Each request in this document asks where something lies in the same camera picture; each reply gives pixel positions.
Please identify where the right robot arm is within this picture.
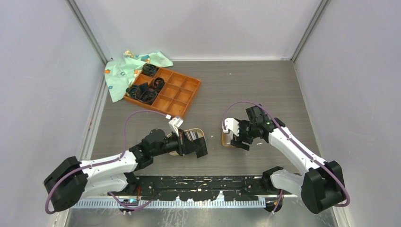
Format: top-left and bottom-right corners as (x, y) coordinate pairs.
(222, 104), (350, 214)

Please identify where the rolled dark belt middle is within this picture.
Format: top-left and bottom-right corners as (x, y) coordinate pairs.
(151, 77), (165, 92)

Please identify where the rolled dark belt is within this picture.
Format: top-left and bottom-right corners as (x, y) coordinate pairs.
(126, 84), (139, 99)
(136, 83), (158, 105)
(151, 77), (165, 92)
(142, 63), (159, 78)

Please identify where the oval wooden card tray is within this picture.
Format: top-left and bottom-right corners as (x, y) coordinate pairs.
(168, 128), (207, 158)

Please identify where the orange compartment organizer tray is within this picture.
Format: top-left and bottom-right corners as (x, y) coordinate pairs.
(123, 67), (201, 119)

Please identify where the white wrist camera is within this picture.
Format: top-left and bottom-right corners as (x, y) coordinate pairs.
(168, 116), (183, 136)
(222, 118), (240, 136)

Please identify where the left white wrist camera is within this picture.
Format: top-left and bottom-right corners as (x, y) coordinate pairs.
(168, 116), (183, 136)

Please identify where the rolled dark belt front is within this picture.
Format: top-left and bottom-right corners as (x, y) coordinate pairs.
(136, 83), (158, 105)

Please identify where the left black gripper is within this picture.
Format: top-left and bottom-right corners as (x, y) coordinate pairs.
(152, 128), (200, 157)

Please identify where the stack of credit cards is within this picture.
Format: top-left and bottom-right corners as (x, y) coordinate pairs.
(185, 130), (200, 141)

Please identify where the rolled dark belt top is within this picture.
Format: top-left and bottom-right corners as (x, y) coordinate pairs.
(142, 63), (159, 78)

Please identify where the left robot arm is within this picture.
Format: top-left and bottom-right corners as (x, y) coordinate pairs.
(44, 128), (208, 214)

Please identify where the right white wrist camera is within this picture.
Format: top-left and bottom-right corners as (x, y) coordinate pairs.
(222, 118), (240, 136)

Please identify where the rolled dark belt left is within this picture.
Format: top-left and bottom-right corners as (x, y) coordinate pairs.
(126, 84), (139, 99)

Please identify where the white slotted cable duct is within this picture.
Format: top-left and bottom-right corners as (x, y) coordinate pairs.
(72, 197), (266, 209)

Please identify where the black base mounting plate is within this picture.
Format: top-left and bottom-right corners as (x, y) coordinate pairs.
(113, 175), (279, 201)

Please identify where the orange leather card holder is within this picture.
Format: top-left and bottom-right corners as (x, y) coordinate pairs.
(221, 131), (236, 147)

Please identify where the green patterned cloth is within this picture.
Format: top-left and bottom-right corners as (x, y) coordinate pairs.
(104, 51), (173, 103)

